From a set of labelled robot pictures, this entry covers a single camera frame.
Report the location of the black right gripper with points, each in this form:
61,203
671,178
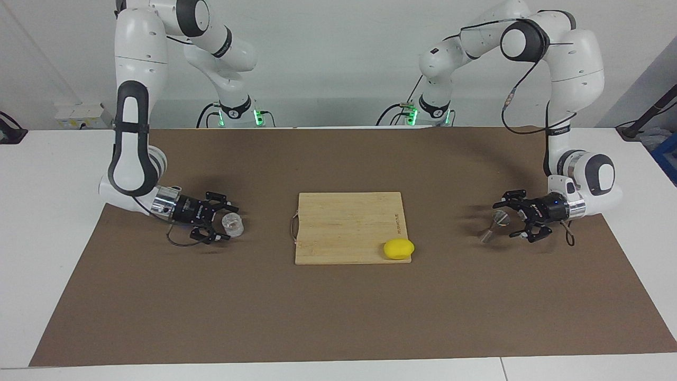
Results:
191,210

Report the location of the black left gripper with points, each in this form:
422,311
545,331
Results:
550,209

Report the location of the clear glass cup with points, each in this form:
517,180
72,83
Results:
234,225

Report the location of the steel double jigger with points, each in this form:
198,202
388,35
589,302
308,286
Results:
498,217

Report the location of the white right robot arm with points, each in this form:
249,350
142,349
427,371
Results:
140,53

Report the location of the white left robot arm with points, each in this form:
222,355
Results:
576,63

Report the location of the wooden cutting board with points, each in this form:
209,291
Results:
344,227

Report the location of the yellow lemon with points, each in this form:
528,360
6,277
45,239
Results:
398,249

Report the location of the crumpled clear plastic bag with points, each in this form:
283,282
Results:
651,138

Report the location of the blue box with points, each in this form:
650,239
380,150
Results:
667,159

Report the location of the brown table mat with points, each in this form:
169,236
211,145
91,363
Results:
338,317

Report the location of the black angled stand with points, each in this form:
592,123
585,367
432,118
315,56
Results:
656,108

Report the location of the white wall socket box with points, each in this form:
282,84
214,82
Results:
79,112

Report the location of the black clamp mount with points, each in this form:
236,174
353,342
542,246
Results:
10,135

